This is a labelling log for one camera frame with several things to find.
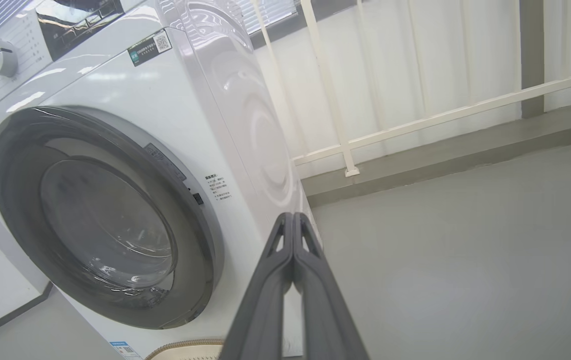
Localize window blind slats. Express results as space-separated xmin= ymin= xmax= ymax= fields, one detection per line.
xmin=235 ymin=0 xmax=299 ymax=36

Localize round glass washing machine door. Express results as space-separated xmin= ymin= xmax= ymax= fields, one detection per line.
xmin=0 ymin=106 xmax=225 ymax=330

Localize black washing machine display panel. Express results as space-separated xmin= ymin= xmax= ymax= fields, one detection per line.
xmin=35 ymin=0 xmax=125 ymax=62

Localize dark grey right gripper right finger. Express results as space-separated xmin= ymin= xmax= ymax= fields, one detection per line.
xmin=294 ymin=213 xmax=370 ymax=360

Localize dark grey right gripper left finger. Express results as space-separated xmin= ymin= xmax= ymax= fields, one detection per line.
xmin=219 ymin=212 xmax=295 ymax=360

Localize white metal railing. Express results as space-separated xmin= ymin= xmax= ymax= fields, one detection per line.
xmin=250 ymin=0 xmax=571 ymax=178

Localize silver washing machine control knob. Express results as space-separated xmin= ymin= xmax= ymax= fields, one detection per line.
xmin=0 ymin=39 xmax=19 ymax=78

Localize white front-load washing machine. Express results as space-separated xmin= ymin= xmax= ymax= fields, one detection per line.
xmin=0 ymin=0 xmax=324 ymax=360

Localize grey raised floor ledge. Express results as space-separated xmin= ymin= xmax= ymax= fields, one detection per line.
xmin=301 ymin=102 xmax=571 ymax=208

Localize QR code sticker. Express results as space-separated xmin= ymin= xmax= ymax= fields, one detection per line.
xmin=127 ymin=29 xmax=173 ymax=67

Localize printed text notice label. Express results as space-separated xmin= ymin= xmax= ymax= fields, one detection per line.
xmin=204 ymin=174 xmax=233 ymax=202

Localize blue energy label sticker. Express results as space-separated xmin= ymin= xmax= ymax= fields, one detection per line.
xmin=109 ymin=341 xmax=142 ymax=360

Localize cream perforated laundry basket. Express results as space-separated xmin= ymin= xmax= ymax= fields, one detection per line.
xmin=144 ymin=339 xmax=226 ymax=360

